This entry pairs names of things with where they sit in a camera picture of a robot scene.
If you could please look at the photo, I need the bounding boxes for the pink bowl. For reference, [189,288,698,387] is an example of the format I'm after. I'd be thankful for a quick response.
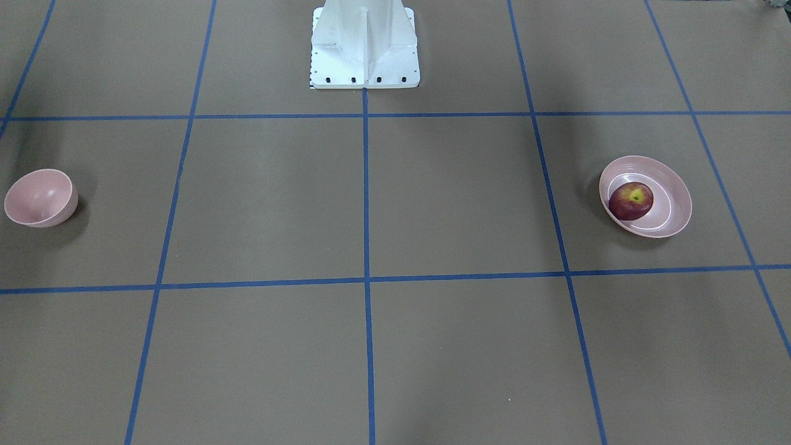
[4,169,79,228]

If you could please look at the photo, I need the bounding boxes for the red apple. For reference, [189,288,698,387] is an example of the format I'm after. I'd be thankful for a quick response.
[608,181,654,221]

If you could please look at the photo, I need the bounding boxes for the pink plate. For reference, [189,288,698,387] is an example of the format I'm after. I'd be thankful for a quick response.
[598,155,692,239]

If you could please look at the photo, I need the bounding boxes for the blue tape grid lines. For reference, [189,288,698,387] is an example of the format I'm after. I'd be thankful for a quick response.
[2,1,789,444]

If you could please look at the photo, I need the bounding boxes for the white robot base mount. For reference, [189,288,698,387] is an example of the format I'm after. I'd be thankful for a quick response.
[309,1,421,90]

